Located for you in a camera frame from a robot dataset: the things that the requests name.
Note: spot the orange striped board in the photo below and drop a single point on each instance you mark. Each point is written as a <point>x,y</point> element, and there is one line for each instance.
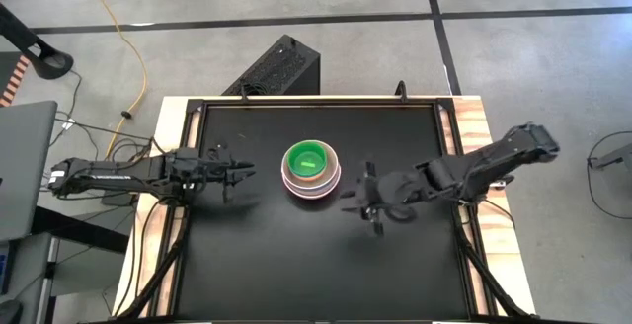
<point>17,77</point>

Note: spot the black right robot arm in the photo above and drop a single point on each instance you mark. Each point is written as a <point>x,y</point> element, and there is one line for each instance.
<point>494,158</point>

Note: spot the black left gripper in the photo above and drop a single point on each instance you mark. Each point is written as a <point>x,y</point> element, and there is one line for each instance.
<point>212,168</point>

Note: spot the white bowl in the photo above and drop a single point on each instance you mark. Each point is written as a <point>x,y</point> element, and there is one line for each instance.
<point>310,190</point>

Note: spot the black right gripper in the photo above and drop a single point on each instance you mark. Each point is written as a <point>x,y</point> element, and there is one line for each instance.
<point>395,190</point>

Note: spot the grey laptop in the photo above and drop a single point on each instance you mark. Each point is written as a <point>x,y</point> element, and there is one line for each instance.
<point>24,166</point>

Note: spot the pale pink bowl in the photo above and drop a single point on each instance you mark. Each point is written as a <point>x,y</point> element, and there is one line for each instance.
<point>308,185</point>

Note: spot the black computer tower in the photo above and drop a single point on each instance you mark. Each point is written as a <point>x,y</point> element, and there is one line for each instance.
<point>281,67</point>

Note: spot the grey cabinet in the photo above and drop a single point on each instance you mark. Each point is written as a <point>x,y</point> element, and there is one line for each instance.
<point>29,274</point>

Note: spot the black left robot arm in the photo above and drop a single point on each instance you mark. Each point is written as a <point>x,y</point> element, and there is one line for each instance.
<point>108,176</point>

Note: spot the grey metal bracket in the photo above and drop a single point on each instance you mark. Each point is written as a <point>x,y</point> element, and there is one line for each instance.
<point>617,158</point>

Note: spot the black stand foot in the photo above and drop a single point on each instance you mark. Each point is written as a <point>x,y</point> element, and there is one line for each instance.
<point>49,62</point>

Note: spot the orange patterned bowl green inside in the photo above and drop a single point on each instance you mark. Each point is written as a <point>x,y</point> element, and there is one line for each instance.
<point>306,156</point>

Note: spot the large peach bowl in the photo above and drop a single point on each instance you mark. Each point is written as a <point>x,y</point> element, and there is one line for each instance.
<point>312,197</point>

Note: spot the black flat bar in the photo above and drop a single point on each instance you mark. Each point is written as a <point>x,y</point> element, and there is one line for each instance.
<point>79,227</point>

